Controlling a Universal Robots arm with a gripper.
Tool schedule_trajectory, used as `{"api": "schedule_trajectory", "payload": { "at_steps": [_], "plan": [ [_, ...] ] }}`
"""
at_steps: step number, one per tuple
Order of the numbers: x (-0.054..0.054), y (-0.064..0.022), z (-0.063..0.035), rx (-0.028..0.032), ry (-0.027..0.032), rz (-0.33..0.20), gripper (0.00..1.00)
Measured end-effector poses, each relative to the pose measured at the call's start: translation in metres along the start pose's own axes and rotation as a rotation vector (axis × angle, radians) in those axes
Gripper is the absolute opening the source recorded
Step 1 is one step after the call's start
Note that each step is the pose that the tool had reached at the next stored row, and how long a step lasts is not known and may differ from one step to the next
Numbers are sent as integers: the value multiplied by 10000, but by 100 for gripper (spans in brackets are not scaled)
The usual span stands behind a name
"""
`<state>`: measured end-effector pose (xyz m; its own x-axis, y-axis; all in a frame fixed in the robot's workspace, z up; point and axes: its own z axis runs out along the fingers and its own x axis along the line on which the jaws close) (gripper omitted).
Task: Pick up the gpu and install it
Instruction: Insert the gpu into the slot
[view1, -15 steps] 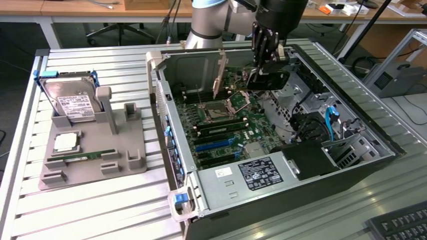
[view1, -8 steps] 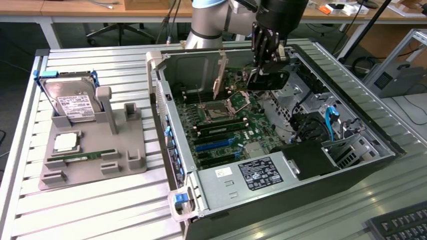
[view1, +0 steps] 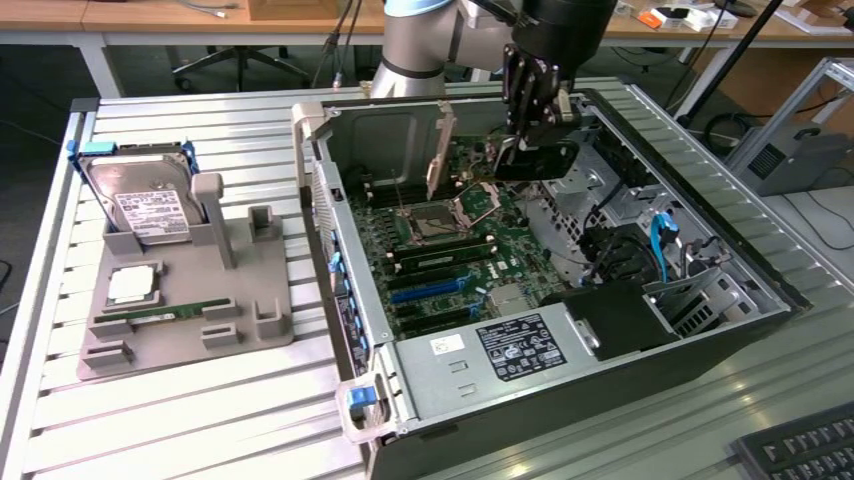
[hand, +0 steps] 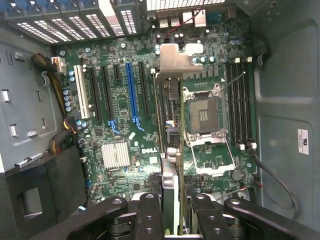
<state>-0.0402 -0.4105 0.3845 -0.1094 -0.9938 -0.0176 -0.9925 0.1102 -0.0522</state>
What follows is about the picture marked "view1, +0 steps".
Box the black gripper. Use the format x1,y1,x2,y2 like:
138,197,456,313
501,0,620,151

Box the low-profile GPU graphics card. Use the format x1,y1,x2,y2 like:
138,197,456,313
424,99,581,201

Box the wooden top desk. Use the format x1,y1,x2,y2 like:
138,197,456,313
0,0,389,99
540,0,854,131

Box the small white box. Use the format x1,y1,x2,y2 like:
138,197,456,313
680,9,740,33

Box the black tripod pole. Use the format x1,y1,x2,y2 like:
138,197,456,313
673,0,786,129

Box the silver disk bay cage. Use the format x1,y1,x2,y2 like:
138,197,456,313
530,97,680,241

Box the open metal socket cover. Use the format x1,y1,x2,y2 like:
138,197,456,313
450,179,516,229

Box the CPU socket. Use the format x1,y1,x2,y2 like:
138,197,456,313
400,202,469,246

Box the green motherboard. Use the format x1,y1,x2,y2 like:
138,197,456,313
350,174,576,341

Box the black installed RAM stick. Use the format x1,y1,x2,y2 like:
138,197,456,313
393,243,501,275

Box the black office chair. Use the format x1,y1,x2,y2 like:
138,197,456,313
171,44,313,94

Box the long black expansion slot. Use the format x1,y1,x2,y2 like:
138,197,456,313
386,268,464,292
401,317,477,339
398,305,474,327

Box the silver chipset heat sink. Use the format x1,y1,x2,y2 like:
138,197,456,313
490,287,536,314

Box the blue expansion slot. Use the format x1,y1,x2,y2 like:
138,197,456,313
390,278,470,305

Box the perforated silver disk bay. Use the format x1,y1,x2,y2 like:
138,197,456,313
644,267,762,341

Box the hard disk in blue carrier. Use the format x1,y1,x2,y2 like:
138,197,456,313
66,141,209,246

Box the grey power supply unit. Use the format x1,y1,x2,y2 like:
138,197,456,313
393,307,602,421

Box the black open PC case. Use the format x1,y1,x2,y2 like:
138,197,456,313
291,88,813,480

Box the grey parts rack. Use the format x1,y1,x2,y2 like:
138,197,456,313
77,172,295,382

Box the silver CPU chip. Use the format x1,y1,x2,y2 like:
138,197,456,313
106,264,162,304

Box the green RAM stick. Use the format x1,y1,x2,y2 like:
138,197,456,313
93,302,233,324

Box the black keyboard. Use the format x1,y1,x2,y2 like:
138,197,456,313
726,402,854,480

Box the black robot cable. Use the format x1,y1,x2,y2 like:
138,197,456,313
318,0,366,91

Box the aluminium profile frame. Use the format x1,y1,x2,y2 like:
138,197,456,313
724,56,854,169

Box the blue SATA wire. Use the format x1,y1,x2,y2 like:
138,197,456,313
650,212,680,287

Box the grey box with handle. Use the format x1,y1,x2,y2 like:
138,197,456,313
724,124,854,197

